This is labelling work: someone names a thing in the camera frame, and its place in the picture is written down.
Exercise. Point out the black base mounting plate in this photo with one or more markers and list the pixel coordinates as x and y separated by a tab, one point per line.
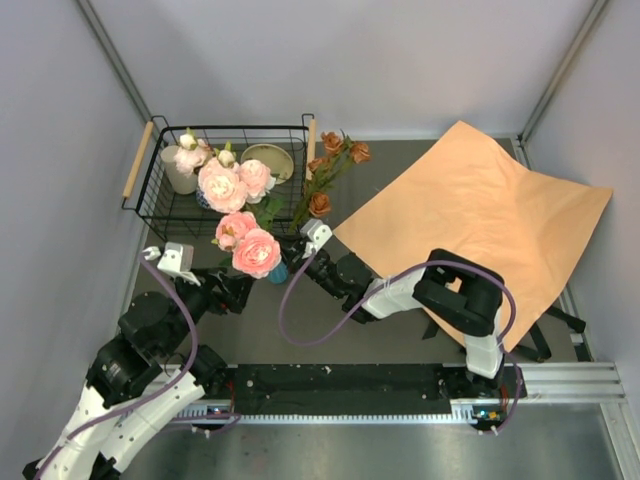
270	381

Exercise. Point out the blue white patterned bowl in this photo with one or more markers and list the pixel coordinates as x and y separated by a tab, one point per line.
201	200

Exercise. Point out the pink flower bunch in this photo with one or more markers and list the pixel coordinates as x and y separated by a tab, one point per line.
228	186

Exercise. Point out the beige paper cup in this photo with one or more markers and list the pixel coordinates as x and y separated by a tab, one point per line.
181	183

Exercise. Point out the green orange wrapping paper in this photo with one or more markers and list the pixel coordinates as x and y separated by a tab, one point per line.
467	195

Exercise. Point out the orange rose stem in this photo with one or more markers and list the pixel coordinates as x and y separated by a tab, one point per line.
341	153

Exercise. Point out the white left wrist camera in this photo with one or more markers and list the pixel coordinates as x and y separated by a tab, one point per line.
173	259

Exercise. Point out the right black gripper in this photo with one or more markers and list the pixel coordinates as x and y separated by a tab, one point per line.
293	250

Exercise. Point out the small blue ribbed vase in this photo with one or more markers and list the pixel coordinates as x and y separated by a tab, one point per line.
279	275

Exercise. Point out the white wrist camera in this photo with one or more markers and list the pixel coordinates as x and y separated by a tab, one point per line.
315	235
173	259

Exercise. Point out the black wire dish basket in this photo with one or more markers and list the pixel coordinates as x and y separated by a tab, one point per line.
148	191

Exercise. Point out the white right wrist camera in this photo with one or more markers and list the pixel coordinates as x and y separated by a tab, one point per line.
315	235

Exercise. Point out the large pink peony stem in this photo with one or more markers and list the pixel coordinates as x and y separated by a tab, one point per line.
192	154

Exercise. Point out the yellow ceramic plate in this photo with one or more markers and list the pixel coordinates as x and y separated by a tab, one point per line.
279	161

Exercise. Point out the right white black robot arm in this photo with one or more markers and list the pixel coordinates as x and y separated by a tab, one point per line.
470	298

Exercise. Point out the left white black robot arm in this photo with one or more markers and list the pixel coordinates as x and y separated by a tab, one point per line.
109	426

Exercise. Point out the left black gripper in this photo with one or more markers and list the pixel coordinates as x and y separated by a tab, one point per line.
235	294

